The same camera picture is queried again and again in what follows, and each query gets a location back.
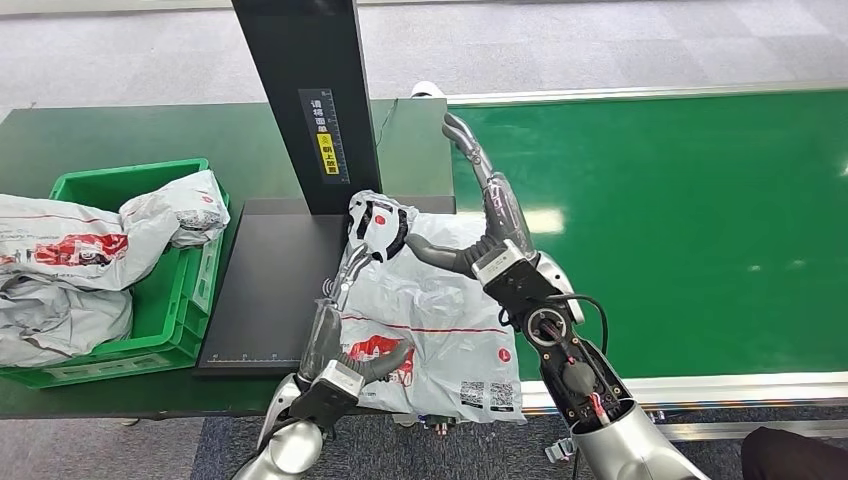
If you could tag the white package with red print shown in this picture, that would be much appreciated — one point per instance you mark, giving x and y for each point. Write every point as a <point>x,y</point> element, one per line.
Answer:
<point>66,232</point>

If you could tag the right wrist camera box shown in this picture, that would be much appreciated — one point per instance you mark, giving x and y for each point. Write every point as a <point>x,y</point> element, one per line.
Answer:
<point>513,278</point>

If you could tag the black rounded object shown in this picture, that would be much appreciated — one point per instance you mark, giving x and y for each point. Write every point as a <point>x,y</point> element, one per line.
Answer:
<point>795,457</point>

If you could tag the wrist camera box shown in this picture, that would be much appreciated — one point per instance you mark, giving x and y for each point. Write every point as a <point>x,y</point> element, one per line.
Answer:
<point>328,394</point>
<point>513,278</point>

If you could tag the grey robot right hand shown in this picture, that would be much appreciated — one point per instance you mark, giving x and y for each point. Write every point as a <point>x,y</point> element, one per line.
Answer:
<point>507,218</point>

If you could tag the aluminium conveyor lower rail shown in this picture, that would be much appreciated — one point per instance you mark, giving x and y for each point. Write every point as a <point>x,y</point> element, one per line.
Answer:
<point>742,430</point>

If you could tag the thin aluminium conveyor side rail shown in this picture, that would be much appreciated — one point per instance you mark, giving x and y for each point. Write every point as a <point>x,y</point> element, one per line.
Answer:
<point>629,94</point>

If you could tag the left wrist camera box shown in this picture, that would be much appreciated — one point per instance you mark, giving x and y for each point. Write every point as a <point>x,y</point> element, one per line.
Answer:
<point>328,394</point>

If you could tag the grey crumpled poly package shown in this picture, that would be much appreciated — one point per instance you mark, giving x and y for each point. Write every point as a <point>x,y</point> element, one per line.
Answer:
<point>60,324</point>

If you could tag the white poly mailer package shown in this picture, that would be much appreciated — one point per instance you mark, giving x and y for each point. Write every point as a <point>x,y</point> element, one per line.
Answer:
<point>437,298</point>

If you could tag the green plastic crate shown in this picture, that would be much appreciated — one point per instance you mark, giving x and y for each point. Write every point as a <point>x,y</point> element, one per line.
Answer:
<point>166,305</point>

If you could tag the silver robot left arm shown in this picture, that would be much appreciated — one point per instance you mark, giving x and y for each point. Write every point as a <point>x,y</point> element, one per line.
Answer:
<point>291,450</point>

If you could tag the small white poly package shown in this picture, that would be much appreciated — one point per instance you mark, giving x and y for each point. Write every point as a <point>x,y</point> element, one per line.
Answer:
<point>185,208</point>

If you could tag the dark green table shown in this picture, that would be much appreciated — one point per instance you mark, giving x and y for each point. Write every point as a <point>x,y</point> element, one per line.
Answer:
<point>132,132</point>

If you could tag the small metal latch bracket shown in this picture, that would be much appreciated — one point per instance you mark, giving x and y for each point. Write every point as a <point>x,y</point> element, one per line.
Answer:
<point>560,450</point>

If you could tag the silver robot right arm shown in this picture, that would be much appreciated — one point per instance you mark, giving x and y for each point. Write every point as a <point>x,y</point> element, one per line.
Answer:
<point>623,450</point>

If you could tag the black scanner column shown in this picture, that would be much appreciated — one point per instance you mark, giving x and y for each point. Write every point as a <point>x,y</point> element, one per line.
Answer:
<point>311,53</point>

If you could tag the green conveyor belt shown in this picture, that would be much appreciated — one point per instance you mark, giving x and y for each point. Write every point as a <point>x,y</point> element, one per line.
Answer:
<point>696,199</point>

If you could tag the black scanner base plate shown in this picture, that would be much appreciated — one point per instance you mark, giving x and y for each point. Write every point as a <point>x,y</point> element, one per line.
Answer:
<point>265,285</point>

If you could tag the wide aluminium conveyor side rail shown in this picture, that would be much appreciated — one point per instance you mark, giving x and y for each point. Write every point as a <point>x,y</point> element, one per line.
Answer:
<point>729,389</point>

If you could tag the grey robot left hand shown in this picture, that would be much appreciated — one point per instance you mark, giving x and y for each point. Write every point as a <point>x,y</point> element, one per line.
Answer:
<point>321,338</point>

